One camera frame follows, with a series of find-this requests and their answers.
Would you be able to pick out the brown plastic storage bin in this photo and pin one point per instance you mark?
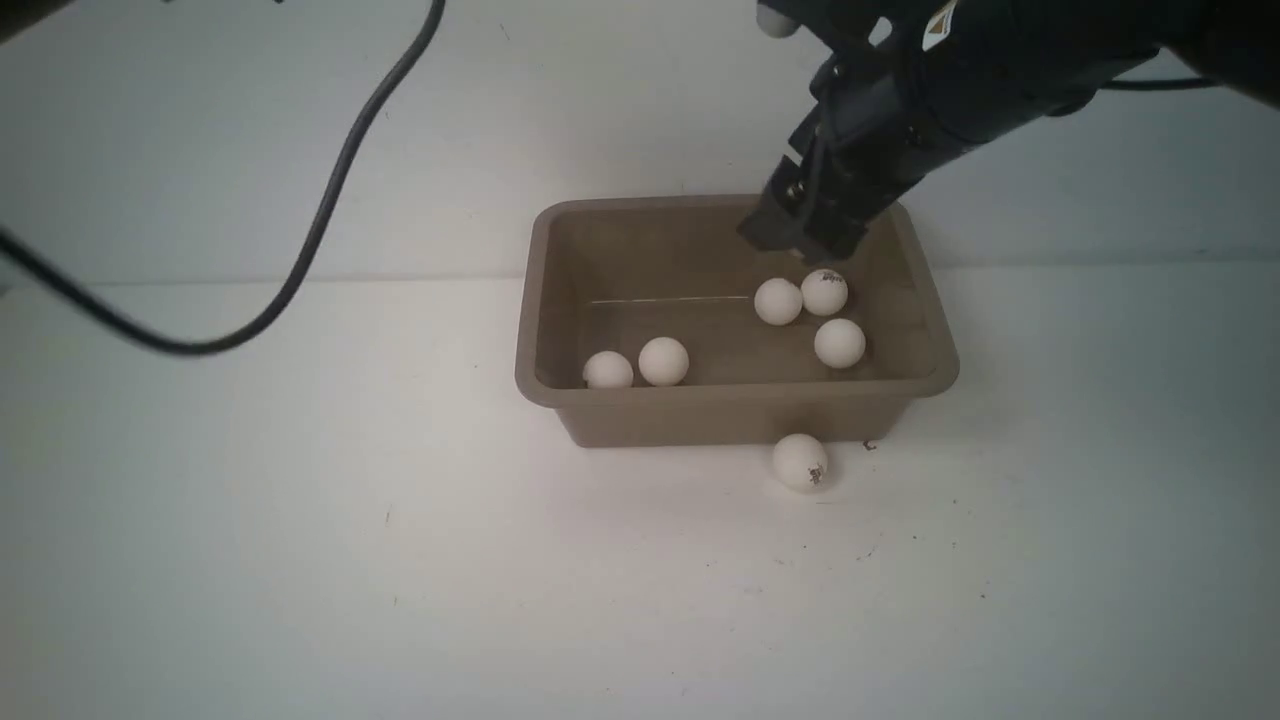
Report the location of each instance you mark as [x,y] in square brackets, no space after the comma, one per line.
[612,274]

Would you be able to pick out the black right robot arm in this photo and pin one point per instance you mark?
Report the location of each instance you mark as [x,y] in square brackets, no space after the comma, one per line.
[1064,52]

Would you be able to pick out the white ping-pong ball with logo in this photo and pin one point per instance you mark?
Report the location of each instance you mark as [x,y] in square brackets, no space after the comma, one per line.
[800,463]

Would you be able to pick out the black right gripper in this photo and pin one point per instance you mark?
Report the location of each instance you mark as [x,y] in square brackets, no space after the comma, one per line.
[885,116]

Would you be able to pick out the white ping-pong ball corner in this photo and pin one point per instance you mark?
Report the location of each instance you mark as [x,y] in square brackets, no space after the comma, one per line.
[825,292]

